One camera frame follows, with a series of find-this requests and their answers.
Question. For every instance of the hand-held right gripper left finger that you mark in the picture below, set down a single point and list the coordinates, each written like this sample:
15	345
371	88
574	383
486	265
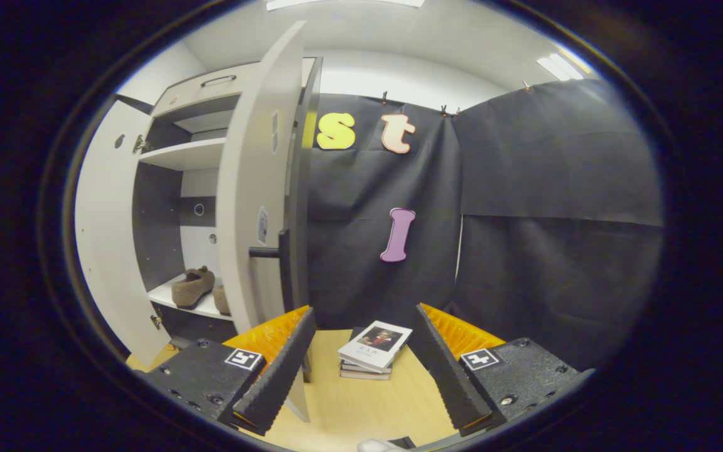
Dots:
283	373

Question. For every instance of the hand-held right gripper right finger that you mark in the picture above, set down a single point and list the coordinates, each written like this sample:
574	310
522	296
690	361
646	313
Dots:
446	376

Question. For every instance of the brown fuzzy shoe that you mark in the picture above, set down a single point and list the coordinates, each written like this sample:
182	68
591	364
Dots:
222	301
192	289

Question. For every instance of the white shoe cabinet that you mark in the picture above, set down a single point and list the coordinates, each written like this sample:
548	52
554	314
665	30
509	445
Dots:
179	154

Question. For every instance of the metal door hinge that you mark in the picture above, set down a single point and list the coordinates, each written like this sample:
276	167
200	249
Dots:
142	144
156	322

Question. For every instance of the white cabinet drawer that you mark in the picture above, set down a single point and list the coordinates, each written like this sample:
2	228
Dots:
211	95

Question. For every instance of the thin grey book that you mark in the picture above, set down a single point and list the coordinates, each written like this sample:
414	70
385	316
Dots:
361	377
361	370

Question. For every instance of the white portrait cover book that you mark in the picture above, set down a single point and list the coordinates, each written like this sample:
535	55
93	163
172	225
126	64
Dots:
371	351

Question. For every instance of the black backdrop cloth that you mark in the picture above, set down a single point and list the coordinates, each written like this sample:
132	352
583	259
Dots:
524	270

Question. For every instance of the ceiling light panel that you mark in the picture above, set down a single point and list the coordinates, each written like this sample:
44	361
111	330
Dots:
342	4
562	66

